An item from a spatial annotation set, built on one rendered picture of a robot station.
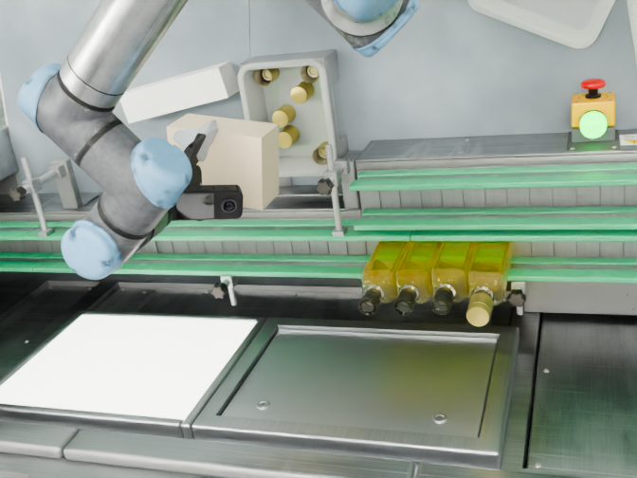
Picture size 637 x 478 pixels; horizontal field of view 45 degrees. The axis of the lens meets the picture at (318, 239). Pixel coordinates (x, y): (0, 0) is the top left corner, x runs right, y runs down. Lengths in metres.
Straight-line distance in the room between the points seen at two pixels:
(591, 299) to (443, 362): 0.32
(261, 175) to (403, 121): 0.40
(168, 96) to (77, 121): 0.67
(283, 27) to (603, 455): 0.94
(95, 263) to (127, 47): 0.27
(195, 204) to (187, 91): 0.50
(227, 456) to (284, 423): 0.10
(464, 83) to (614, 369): 0.56
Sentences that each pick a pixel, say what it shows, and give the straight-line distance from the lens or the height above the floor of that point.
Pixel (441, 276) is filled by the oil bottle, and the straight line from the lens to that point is 1.24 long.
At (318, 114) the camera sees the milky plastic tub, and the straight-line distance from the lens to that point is 1.53.
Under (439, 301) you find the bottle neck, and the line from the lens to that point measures 1.19.
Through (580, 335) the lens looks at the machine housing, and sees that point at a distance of 1.44.
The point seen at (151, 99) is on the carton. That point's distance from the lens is 1.63.
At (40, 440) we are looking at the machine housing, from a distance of 1.34.
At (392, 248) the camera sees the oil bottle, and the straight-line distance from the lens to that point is 1.35.
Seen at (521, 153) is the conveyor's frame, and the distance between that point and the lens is 1.37.
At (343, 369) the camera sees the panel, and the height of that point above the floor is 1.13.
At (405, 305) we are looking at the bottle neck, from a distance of 1.23.
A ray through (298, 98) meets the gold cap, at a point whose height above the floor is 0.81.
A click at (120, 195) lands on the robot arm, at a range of 0.94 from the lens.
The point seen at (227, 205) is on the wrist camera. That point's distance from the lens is 1.11.
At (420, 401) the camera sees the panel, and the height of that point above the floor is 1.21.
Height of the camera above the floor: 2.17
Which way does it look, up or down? 59 degrees down
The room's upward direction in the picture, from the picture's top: 144 degrees counter-clockwise
